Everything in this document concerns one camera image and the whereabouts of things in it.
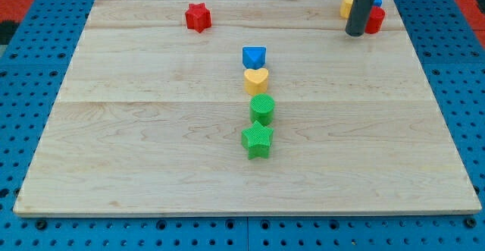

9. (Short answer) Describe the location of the blue triangle block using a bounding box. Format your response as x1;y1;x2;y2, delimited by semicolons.
242;46;266;69

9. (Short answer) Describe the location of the green star block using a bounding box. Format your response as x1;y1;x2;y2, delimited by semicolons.
241;121;274;159

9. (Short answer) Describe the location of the red star block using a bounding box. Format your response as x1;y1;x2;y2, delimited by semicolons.
185;3;211;33

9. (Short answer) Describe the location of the green cylinder block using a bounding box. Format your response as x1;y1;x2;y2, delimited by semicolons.
249;93;275;126

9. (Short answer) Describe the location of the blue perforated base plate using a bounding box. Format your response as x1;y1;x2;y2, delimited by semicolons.
1;0;484;250

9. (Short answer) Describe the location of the red cylinder block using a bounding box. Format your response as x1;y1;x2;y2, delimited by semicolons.
365;6;386;34

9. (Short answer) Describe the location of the blue cube block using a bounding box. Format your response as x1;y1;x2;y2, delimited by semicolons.
373;0;383;7

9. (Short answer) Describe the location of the yellow hexagon block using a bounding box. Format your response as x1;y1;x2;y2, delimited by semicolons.
339;0;354;19

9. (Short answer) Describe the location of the grey cylindrical robot stick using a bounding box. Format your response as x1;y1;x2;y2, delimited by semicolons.
345;0;374;37

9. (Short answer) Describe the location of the light wooden board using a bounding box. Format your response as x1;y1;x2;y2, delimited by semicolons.
14;0;482;218

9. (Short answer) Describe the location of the yellow heart block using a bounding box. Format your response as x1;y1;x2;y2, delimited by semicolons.
243;67;269;96

